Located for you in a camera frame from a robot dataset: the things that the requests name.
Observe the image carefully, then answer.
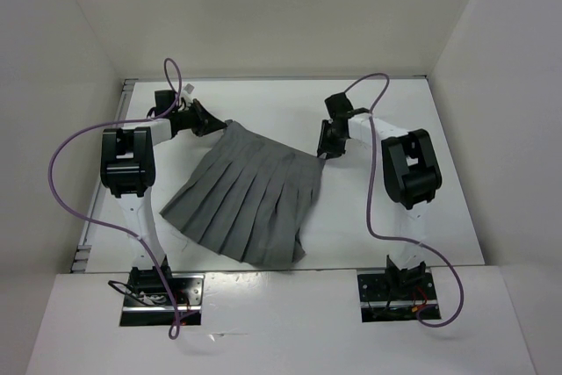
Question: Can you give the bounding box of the grey pleated skirt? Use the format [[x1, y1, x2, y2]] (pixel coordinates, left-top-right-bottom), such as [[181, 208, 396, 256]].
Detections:
[[161, 121, 325, 268]]

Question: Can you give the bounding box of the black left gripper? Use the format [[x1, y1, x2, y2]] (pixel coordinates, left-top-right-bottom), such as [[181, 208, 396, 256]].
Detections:
[[172, 98, 226, 137]]

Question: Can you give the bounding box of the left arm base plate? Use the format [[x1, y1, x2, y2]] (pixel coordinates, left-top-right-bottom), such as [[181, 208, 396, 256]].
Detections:
[[108, 273, 205, 327]]

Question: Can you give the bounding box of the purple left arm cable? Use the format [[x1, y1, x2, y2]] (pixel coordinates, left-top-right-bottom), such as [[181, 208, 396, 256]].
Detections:
[[47, 57, 198, 341]]

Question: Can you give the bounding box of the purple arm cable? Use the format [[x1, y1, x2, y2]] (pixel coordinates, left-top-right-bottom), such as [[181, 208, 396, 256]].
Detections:
[[342, 72, 465, 329], [47, 57, 198, 341]]

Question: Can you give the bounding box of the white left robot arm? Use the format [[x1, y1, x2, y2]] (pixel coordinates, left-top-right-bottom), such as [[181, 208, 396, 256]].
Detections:
[[100, 89, 227, 305]]

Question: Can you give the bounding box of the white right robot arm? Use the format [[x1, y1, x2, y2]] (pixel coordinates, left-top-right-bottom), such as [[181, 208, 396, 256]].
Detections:
[[317, 92, 443, 299]]

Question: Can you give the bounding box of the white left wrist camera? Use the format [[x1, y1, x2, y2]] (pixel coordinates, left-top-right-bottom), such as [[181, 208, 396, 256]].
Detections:
[[183, 83, 195, 96]]

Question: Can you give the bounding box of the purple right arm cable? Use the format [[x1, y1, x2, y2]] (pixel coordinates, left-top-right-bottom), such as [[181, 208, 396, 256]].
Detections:
[[342, 72, 465, 329]]

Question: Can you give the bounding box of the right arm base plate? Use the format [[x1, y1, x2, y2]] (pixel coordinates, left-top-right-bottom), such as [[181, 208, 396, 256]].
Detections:
[[357, 270, 441, 323]]

